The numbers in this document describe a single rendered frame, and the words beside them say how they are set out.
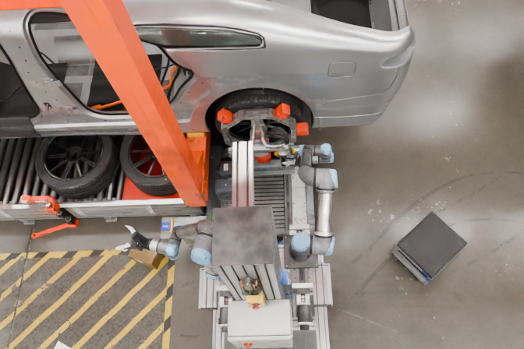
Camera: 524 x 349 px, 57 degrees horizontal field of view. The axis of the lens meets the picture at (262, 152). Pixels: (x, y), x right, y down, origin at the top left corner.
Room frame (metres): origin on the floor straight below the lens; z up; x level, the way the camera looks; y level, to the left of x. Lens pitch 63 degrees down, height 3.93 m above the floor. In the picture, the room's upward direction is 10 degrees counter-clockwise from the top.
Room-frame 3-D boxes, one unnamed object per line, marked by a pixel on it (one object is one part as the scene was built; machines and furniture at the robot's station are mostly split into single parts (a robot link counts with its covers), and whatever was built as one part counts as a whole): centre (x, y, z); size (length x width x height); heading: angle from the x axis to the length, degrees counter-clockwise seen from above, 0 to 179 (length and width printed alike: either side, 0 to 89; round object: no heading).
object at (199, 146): (1.80, 0.50, 0.69); 0.52 x 0.17 x 0.35; 172
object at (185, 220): (1.26, 0.65, 0.44); 0.43 x 0.17 x 0.03; 82
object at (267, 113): (1.76, -0.01, 0.85); 0.54 x 0.07 x 0.54; 82
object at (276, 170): (1.93, -0.03, 0.13); 0.50 x 0.36 x 0.10; 82
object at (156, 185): (1.95, 0.83, 0.39); 0.66 x 0.66 x 0.24
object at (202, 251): (0.78, 0.40, 1.19); 0.15 x 0.12 x 0.55; 158
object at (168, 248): (0.88, 0.64, 1.21); 0.11 x 0.08 x 0.09; 68
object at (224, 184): (1.71, 0.31, 0.26); 0.42 x 0.18 x 0.35; 172
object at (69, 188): (2.06, 1.55, 0.39); 0.66 x 0.66 x 0.24
